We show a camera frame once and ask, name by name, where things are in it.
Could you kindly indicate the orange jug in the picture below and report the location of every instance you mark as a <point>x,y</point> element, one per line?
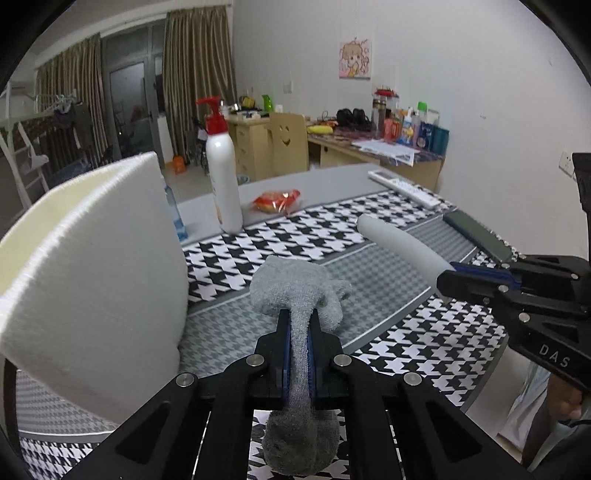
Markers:
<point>178,165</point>

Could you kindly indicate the person's clothing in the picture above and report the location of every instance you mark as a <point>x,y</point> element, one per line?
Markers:
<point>540,438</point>

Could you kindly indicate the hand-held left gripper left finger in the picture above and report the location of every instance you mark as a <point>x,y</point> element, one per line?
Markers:
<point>286,350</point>

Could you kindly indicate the black phone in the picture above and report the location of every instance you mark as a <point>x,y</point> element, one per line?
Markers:
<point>480,235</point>

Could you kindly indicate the person's right hand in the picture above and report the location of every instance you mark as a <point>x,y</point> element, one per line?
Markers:
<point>561,401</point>

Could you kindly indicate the red snack packet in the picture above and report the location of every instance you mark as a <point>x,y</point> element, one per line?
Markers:
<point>274,201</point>

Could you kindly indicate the wooden smiley chair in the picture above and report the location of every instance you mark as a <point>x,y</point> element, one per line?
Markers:
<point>288,147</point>

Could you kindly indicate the wooden desk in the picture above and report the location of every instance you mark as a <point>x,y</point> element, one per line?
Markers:
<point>337,157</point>

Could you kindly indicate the patterned desk cover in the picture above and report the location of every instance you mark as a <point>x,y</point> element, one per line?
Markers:
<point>429,157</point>

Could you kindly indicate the dark hanging clothes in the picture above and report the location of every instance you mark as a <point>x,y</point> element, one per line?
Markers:
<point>64,120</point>

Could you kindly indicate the cartoon wall picture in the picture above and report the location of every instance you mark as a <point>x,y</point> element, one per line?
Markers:
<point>355,60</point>

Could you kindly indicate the white pump bottle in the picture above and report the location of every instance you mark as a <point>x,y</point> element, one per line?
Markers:
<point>224,184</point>

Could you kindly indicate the grey sock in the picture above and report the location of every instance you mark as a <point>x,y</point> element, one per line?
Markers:
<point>286,286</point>

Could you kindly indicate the green bottle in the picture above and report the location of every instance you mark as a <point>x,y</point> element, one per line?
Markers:
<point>267,105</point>

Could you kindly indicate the brown curtain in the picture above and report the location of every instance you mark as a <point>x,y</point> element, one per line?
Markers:
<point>198,69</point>
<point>69,69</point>

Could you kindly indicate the round wastebasket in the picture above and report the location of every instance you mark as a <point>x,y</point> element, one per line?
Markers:
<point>244,179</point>

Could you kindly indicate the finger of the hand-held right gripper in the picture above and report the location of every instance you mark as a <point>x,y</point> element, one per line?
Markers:
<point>466,286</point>
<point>545,267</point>

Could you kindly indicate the light wooden drawer cabinet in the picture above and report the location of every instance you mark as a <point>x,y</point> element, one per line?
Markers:
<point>247,143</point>

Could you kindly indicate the glass balcony door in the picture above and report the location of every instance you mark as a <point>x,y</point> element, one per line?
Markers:
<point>129,92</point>

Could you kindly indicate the printed papers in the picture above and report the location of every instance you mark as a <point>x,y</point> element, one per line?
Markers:
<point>388,148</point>

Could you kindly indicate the white foam box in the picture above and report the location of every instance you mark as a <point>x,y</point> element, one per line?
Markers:
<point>101,286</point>

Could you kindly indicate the metal bunk bed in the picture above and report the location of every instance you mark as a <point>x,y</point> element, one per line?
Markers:
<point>41,122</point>

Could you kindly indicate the blue spray bottle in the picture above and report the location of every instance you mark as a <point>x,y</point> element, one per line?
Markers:
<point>175,217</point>

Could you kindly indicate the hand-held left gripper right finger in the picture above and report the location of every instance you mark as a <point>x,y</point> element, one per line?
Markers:
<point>314,355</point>

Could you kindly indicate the houndstooth table cloth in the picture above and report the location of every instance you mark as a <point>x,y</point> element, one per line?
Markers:
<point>277,240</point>

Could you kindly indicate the row of toiletry bottles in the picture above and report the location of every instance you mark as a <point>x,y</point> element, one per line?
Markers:
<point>425,134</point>

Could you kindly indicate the yellow oblong object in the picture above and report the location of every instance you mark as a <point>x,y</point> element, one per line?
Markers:
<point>319,130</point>

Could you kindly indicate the white remote control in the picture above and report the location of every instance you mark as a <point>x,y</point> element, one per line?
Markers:
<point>401,184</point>

